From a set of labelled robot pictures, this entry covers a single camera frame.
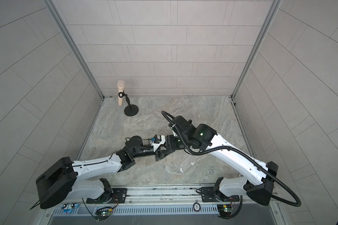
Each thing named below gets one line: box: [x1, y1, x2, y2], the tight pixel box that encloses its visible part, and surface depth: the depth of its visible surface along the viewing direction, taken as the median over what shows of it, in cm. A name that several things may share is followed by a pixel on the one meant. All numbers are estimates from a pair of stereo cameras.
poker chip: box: [192, 202, 201, 213], surface depth 70 cm
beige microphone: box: [116, 80, 126, 107], surface depth 89 cm
